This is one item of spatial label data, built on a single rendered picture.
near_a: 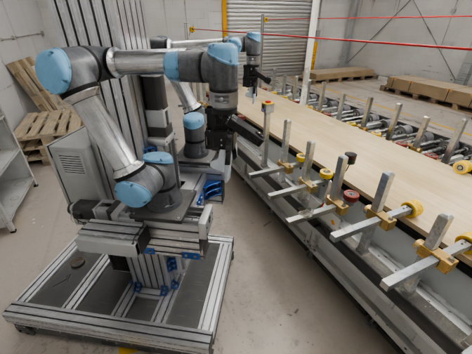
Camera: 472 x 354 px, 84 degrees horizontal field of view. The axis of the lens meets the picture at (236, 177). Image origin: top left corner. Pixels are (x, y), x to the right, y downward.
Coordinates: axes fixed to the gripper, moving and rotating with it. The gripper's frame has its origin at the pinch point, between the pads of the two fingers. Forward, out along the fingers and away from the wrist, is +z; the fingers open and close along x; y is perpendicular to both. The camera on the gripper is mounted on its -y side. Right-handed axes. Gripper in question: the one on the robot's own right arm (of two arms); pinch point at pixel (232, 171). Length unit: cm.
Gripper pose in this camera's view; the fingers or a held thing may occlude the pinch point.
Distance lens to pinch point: 80.8
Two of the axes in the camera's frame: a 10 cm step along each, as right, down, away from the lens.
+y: -9.9, -0.8, 1.3
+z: 0.0, 8.6, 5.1
